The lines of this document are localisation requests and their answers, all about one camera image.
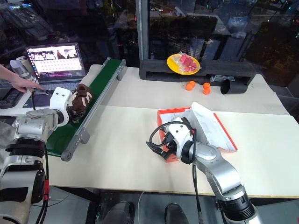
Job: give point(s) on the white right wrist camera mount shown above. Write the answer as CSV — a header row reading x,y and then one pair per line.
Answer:
x,y
181,135

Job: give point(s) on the black keypad device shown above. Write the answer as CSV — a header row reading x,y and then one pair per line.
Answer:
x,y
9,98

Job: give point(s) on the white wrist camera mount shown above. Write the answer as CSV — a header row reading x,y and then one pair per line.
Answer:
x,y
59,96
181,135

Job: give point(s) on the brown shoe with white letters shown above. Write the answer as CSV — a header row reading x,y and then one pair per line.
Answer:
x,y
81,98

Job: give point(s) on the white wrapping paper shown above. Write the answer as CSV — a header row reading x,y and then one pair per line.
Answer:
x,y
205,126

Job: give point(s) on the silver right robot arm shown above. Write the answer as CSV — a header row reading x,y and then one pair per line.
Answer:
x,y
217,168

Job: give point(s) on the open laptop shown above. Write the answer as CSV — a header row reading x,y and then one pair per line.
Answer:
x,y
56,63

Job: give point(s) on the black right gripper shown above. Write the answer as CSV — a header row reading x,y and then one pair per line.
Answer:
x,y
170,145

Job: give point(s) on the green conveyor belt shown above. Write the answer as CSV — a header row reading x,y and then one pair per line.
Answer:
x,y
102,79

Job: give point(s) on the dark rounded shape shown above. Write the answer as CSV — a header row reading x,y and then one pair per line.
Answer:
x,y
119,213
176,214

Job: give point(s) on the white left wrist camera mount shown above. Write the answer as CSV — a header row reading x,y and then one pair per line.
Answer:
x,y
59,96

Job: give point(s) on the clear plastic wrapper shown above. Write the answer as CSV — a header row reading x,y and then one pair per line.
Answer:
x,y
220,78

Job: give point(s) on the dark brown shoe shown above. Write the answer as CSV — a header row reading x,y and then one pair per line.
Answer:
x,y
187,121

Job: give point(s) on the orange shoebox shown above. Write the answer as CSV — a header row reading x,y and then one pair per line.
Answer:
x,y
172,110

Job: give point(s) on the orange toy fruit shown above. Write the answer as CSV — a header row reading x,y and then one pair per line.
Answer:
x,y
206,88
190,86

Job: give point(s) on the black cylindrical cup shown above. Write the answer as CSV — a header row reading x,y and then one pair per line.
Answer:
x,y
236,88

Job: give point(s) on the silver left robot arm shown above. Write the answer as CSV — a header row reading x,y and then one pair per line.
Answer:
x,y
35,123

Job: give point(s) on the person's bare hand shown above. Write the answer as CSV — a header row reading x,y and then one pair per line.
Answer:
x,y
19,83

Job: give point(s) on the person's bare forearm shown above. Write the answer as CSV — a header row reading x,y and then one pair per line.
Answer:
x,y
5,73

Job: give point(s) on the black foam block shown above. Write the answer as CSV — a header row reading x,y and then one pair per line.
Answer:
x,y
158,67

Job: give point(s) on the yellow plate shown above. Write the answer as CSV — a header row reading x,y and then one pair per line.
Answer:
x,y
172,64

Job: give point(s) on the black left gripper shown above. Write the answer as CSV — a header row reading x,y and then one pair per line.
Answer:
x,y
69,114

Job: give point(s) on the red blocks in clear bag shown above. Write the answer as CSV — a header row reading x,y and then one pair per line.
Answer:
x,y
188,62

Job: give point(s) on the grey metal window post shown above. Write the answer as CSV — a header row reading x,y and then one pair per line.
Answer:
x,y
142,28

